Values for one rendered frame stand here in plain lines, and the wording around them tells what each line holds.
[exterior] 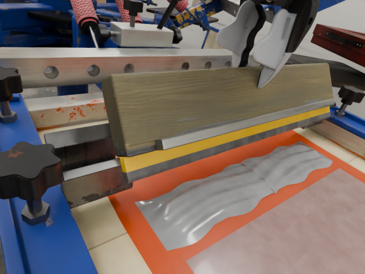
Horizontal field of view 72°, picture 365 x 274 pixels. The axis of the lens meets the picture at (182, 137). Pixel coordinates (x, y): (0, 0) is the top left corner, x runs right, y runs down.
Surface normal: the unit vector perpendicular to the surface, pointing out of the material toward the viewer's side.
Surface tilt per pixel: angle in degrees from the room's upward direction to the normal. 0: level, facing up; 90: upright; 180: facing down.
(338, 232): 0
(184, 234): 11
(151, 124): 55
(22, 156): 0
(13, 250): 0
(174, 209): 32
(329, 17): 90
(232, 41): 96
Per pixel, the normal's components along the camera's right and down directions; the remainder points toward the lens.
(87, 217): 0.18, -0.83
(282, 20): 0.60, 0.43
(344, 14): -0.79, 0.19
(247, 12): 0.51, 0.62
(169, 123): 0.58, -0.04
